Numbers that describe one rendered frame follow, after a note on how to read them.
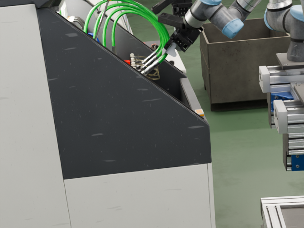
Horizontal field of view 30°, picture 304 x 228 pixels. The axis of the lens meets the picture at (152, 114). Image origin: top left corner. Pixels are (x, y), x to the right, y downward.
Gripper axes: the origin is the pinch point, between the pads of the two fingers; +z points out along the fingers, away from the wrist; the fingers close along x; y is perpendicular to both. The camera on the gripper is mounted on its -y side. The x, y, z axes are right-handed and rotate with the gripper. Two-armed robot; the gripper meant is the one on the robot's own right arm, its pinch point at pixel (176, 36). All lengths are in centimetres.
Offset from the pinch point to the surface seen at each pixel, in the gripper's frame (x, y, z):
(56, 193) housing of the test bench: -34, -54, 50
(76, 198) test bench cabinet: -34, -47, 53
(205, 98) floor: 273, 48, 123
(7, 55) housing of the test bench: -34, -64, -7
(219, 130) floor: 190, 47, 123
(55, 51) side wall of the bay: -34, -47, -6
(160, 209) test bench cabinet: -34, -15, 62
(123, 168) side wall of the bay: -34, -28, 42
